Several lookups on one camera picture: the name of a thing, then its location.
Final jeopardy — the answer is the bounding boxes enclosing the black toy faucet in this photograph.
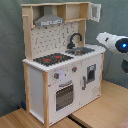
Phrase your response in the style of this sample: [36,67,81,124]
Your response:
[66,32,83,50]

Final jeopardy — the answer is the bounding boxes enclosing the black toy stovetop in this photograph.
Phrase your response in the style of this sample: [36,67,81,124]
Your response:
[34,53,71,66]

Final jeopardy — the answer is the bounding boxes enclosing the grey range hood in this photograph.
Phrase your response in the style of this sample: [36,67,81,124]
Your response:
[34,5,64,27]

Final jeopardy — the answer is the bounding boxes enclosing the grey cabinet door handle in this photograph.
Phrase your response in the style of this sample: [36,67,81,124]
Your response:
[82,76,86,90]

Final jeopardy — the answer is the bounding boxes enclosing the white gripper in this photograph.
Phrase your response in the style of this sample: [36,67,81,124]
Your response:
[96,32,115,50]

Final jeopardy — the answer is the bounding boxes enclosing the grey ice dispenser panel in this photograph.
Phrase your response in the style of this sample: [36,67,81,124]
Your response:
[87,65,96,83]

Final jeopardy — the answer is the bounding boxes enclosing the red right stove knob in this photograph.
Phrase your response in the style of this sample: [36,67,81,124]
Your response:
[71,65,78,73]

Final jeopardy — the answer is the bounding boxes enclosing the red stove knob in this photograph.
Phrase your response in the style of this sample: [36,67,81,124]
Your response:
[71,65,78,73]
[54,73,60,79]

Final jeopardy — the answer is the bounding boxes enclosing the wooden toy kitchen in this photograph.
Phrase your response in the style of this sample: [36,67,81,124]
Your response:
[22,2,105,127]

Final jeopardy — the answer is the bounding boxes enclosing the white microwave door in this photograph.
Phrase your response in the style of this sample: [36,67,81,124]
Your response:
[88,3,101,22]

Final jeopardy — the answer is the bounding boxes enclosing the red left stove knob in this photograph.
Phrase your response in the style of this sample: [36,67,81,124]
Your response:
[54,73,60,79]

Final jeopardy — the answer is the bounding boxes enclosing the grey toy sink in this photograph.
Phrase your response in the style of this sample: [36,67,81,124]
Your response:
[66,47,94,56]

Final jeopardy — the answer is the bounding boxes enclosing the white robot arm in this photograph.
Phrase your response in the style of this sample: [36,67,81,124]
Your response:
[96,32,128,74]

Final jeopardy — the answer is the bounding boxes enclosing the small metal pot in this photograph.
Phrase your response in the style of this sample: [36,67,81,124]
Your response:
[74,49,85,55]

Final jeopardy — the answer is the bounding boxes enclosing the toy oven door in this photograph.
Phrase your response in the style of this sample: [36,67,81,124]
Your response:
[55,80,74,111]

